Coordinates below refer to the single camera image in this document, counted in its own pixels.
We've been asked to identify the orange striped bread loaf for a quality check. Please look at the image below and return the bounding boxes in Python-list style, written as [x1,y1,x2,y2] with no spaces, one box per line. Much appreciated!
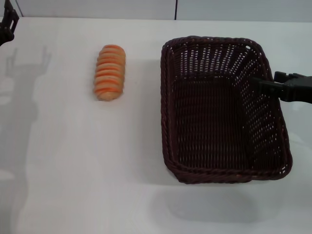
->
[93,44,127,101]

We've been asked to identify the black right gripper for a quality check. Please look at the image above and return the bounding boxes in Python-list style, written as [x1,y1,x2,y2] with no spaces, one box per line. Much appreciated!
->
[251,71,312,104]

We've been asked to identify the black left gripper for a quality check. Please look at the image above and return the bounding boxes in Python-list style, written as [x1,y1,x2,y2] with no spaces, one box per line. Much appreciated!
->
[0,0,19,47]

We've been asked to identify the dark brown woven basket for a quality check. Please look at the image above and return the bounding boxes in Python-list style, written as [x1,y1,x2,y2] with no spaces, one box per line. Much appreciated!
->
[160,36,293,185]

